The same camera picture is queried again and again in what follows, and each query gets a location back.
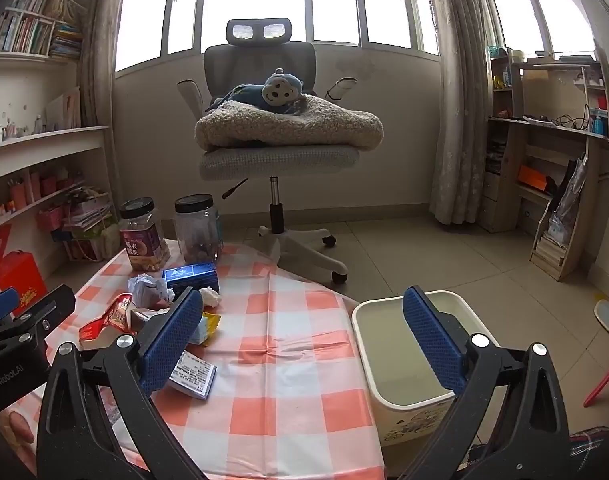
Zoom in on white labelled small box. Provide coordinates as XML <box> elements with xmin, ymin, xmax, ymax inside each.
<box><xmin>167</xmin><ymin>350</ymin><xmax>218</xmax><ymax>401</ymax></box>

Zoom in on orange checkered tablecloth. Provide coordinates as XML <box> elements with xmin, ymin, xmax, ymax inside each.
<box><xmin>14</xmin><ymin>237</ymin><xmax>390</xmax><ymax>480</ymax></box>

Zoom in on dark plaid cloth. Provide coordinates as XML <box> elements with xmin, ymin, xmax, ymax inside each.
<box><xmin>567</xmin><ymin>427</ymin><xmax>609</xmax><ymax>480</ymax></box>

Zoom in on red snack wrapper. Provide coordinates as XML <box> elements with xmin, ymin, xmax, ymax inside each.
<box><xmin>78</xmin><ymin>294</ymin><xmax>135</xmax><ymax>347</ymax></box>

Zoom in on white bookshelf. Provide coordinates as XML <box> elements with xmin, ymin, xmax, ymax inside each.
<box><xmin>0</xmin><ymin>0</ymin><xmax>112</xmax><ymax>311</ymax></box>

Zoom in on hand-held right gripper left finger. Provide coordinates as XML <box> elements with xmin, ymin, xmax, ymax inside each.
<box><xmin>36</xmin><ymin>286</ymin><xmax>208</xmax><ymax>480</ymax></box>

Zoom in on pile of paper bags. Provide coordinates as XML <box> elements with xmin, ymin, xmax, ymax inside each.
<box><xmin>64</xmin><ymin>187</ymin><xmax>116</xmax><ymax>261</ymax></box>

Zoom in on purple label nut jar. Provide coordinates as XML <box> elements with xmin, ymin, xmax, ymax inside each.
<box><xmin>119</xmin><ymin>197</ymin><xmax>171</xmax><ymax>272</ymax></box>

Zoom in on yellow snack wrapper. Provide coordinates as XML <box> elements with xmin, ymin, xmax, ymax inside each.
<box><xmin>187</xmin><ymin>311</ymin><xmax>221</xmax><ymax>347</ymax></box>

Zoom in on white plastic bin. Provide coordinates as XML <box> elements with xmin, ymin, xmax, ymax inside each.
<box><xmin>351</xmin><ymin>290</ymin><xmax>500</xmax><ymax>448</ymax></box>

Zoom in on orange box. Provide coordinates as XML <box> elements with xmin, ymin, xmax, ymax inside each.
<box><xmin>518</xmin><ymin>165</ymin><xmax>550</xmax><ymax>193</ymax></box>

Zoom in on white framed window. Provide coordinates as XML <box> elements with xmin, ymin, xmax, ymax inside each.
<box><xmin>115</xmin><ymin>0</ymin><xmax>440</xmax><ymax>73</ymax></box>
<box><xmin>479</xmin><ymin>0</ymin><xmax>597</xmax><ymax>56</ymax></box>

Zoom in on silver foil bag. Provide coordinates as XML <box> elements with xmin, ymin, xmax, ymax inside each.
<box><xmin>549</xmin><ymin>157</ymin><xmax>587</xmax><ymax>241</ymax></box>

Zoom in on grey office chair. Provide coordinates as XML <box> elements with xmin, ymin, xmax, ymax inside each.
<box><xmin>177</xmin><ymin>18</ymin><xmax>361</xmax><ymax>283</ymax></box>

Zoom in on row of books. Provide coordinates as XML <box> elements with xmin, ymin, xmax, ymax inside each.
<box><xmin>0</xmin><ymin>0</ymin><xmax>85</xmax><ymax>58</ymax></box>

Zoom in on crumpled white plastic bag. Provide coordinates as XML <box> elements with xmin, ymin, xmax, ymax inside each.
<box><xmin>128</xmin><ymin>273</ymin><xmax>175</xmax><ymax>308</ymax></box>

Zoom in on person's left hand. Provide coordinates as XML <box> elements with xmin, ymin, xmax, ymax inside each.
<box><xmin>0</xmin><ymin>410</ymin><xmax>38</xmax><ymax>446</ymax></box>

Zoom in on blue monkey plush toy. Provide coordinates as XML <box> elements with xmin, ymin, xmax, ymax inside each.
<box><xmin>205</xmin><ymin>69</ymin><xmax>315</xmax><ymax>113</ymax></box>

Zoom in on grey curtain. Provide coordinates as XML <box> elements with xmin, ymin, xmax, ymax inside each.
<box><xmin>79</xmin><ymin>0</ymin><xmax>135</xmax><ymax>211</ymax></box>
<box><xmin>424</xmin><ymin>0</ymin><xmax>497</xmax><ymax>226</ymax></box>

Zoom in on wooden shelf unit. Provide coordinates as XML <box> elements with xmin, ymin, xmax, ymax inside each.
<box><xmin>484</xmin><ymin>50</ymin><xmax>609</xmax><ymax>281</ymax></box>

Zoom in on beige fleece blanket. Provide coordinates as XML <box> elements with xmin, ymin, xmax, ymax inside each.
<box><xmin>194</xmin><ymin>95</ymin><xmax>385</xmax><ymax>153</ymax></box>

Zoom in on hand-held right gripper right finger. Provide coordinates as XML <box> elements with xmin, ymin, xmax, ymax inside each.
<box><xmin>401</xmin><ymin>286</ymin><xmax>572</xmax><ymax>480</ymax></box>

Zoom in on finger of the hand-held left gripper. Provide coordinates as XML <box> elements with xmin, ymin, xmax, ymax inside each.
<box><xmin>0</xmin><ymin>287</ymin><xmax>22</xmax><ymax>331</ymax></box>
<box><xmin>0</xmin><ymin>284</ymin><xmax>77</xmax><ymax>347</ymax></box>

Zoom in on clear plastic jar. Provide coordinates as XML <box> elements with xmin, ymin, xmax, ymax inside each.
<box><xmin>173</xmin><ymin>194</ymin><xmax>224</xmax><ymax>266</ymax></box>

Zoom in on blue cardboard box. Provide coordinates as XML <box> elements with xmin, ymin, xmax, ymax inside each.
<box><xmin>162</xmin><ymin>262</ymin><xmax>220</xmax><ymax>293</ymax></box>

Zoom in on red gift box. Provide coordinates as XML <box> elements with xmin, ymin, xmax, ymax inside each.
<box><xmin>0</xmin><ymin>250</ymin><xmax>49</xmax><ymax>317</ymax></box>

